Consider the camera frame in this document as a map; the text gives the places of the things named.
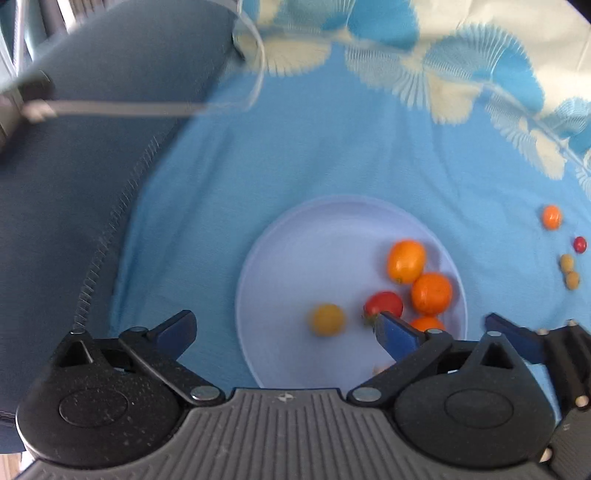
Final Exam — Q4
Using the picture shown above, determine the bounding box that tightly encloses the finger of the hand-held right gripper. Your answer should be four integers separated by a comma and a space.
485, 313, 591, 409

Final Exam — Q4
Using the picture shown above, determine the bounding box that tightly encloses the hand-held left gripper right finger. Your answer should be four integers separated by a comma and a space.
346, 311, 528, 409

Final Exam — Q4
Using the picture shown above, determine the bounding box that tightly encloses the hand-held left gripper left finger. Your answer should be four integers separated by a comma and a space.
51, 310, 227, 407

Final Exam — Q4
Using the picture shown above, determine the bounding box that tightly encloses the light blue plate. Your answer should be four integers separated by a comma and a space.
235, 195, 468, 391

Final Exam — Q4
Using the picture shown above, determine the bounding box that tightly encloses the blue fabric sofa armrest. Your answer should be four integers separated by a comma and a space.
0, 0, 241, 453

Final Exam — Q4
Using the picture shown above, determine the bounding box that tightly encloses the blue fan-print bed sheet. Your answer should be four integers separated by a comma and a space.
108, 0, 591, 393

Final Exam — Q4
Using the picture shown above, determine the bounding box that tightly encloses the black smartphone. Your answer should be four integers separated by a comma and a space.
0, 71, 56, 155

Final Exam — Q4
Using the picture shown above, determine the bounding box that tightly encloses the white charging cable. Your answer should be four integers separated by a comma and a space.
21, 0, 267, 123

